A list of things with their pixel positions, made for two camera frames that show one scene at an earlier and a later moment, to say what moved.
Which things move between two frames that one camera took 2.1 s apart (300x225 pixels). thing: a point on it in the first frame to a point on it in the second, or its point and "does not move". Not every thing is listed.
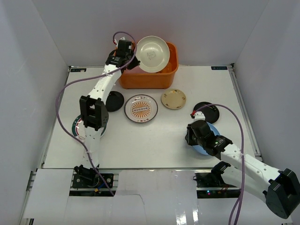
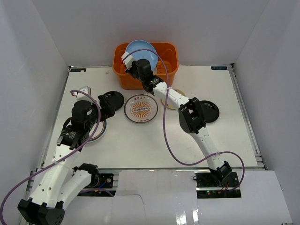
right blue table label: (219, 67) does not move
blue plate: (201, 149) to (146, 54)
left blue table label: (77, 70) does not move
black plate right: (211, 112) does not move
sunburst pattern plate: (141, 108) does not move
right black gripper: (188, 137) to (131, 69)
